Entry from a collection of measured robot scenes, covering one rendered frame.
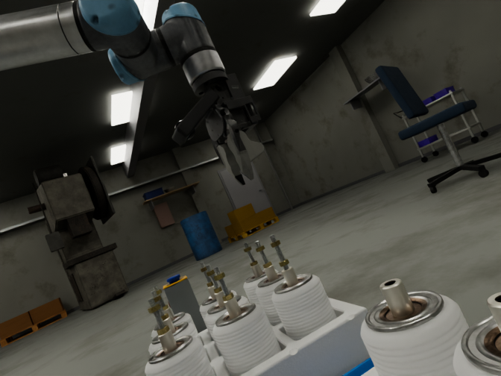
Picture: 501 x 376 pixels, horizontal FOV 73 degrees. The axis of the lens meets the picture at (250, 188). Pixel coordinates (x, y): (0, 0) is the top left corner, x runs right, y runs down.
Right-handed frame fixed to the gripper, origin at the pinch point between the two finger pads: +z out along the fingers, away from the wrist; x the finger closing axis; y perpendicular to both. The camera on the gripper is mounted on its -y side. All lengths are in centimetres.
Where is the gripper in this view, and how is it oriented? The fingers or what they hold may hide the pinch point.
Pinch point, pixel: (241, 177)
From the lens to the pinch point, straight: 63.4
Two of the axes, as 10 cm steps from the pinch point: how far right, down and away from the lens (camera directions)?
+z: 4.1, 9.1, -0.7
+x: -4.1, 2.6, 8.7
